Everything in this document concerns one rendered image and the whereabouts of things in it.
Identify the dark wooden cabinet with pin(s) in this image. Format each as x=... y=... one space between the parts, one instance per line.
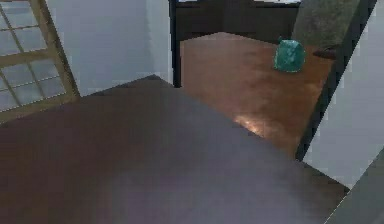
x=233 y=18

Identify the teal lumpy object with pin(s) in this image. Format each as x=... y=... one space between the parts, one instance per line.
x=288 y=56

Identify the tan framed window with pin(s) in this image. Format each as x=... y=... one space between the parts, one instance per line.
x=50 y=55

